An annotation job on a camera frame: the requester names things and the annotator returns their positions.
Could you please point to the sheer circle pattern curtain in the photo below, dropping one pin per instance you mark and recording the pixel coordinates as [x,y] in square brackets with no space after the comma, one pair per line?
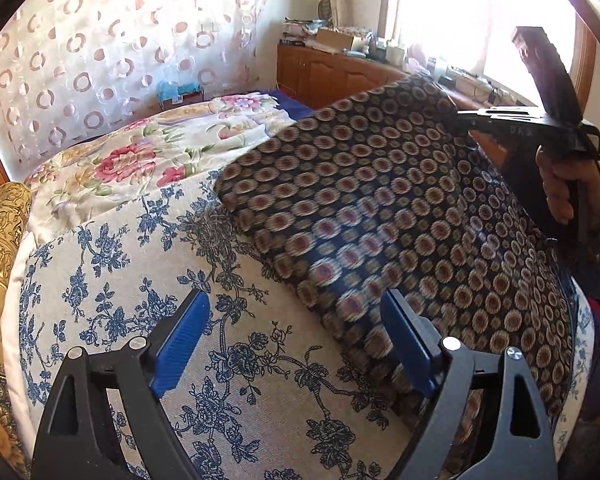
[105,35]

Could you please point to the blue floral bed sheet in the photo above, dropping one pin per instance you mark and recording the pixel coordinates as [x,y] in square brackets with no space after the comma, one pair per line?
[130,270]

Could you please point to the bright window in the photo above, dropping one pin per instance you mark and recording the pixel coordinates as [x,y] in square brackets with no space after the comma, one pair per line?
[479,5]

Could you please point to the person's right hand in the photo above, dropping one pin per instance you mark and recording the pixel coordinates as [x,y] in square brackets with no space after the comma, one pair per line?
[557,190]

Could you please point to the navy blue blanket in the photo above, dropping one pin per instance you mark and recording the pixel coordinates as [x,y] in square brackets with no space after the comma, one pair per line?
[292,105]

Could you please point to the wooden cabinet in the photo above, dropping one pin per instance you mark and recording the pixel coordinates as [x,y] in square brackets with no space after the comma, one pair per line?
[330,72]

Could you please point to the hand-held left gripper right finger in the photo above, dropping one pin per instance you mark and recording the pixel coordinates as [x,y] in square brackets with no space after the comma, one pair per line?
[409,345]

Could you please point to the cardboard box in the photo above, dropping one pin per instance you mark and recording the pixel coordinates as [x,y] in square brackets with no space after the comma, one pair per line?
[335,38]

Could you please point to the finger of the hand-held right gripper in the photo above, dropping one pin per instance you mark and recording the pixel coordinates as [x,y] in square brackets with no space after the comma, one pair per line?
[494,119]

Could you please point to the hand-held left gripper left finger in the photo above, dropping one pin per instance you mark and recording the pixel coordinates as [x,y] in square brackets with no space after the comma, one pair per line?
[180,345]

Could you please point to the navy medallion print garment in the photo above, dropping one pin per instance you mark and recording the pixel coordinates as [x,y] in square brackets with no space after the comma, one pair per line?
[379,200]

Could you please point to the gold patterned cushion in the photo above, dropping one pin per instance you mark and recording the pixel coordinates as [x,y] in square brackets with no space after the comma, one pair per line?
[0,230]

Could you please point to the pink rose print blanket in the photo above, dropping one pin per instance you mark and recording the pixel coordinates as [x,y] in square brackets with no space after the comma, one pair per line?
[145,155]

